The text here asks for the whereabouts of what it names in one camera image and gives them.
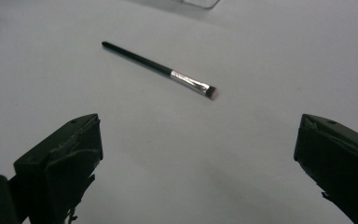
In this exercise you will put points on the clear acrylic organizer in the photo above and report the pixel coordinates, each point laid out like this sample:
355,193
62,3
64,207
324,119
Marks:
180,3

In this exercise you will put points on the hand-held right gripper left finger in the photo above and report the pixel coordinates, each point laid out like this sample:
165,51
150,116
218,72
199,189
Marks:
59,168

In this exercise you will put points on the black makeup brush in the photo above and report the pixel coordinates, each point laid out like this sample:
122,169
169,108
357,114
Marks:
155,66

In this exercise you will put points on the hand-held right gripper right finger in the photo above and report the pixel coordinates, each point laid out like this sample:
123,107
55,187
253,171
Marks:
338,155

